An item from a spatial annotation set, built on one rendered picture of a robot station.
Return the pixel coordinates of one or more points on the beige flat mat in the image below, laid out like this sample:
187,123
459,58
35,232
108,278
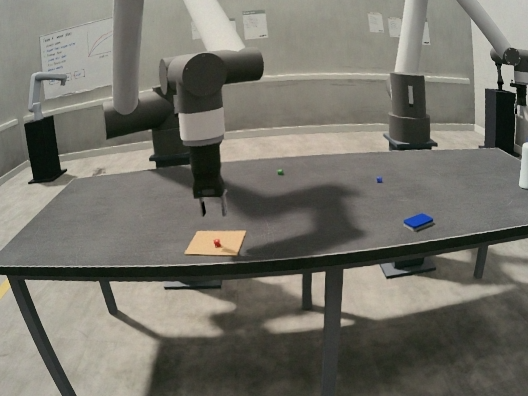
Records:
203,244

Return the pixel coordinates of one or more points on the white bottle with blue cap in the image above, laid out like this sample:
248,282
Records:
523,183

